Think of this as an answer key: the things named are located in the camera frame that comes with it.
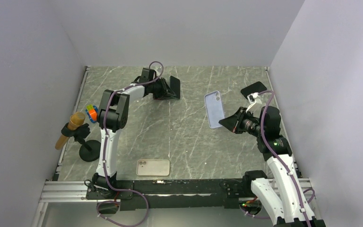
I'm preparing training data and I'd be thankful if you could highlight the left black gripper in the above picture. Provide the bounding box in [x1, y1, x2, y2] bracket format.
[150, 78, 176, 100]

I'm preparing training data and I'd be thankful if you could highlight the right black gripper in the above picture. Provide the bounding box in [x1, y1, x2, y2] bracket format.
[220, 106, 265, 138]

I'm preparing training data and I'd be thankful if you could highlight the white phone case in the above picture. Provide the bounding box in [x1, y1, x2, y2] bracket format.
[136, 159, 170, 176]

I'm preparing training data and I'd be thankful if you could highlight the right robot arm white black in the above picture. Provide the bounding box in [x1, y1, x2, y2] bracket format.
[219, 106, 326, 227]

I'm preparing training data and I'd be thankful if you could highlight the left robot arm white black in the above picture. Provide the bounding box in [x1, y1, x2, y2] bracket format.
[88, 68, 181, 199]

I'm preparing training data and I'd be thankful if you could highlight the black phone at back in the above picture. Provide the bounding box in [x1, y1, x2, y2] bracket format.
[240, 81, 267, 99]

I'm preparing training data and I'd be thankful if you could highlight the orange blue toy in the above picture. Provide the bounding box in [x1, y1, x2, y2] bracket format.
[85, 105, 98, 123]

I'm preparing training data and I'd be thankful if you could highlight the wooden mallet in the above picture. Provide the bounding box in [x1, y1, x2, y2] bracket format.
[55, 112, 86, 150]

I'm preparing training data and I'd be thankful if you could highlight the black round stand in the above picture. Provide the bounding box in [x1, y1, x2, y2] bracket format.
[61, 123, 101, 162]

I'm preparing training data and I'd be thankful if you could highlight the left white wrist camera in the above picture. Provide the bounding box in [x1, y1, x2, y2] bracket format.
[154, 61, 164, 77]

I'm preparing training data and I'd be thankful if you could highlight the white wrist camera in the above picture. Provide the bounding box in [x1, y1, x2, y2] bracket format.
[154, 61, 164, 77]
[245, 92, 262, 113]

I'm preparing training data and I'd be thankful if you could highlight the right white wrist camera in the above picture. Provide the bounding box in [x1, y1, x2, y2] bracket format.
[245, 92, 262, 113]

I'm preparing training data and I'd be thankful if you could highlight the black base frame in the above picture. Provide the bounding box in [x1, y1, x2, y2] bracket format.
[84, 178, 255, 211]

